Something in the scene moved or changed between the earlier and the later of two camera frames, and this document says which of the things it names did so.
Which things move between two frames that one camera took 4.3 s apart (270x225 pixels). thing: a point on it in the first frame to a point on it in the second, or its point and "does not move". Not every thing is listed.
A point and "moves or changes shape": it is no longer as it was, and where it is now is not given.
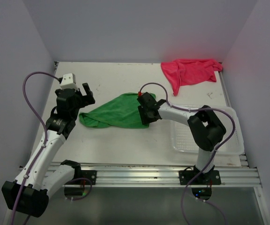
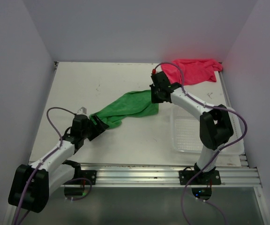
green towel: (121, 111) moves or changes shape
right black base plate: (212, 177) does not move
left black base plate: (91, 175) does not move
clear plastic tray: (183, 141) does not move
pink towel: (181, 72) does not move
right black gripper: (144, 120) to (154, 100)
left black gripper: (86, 100) to (100, 127)
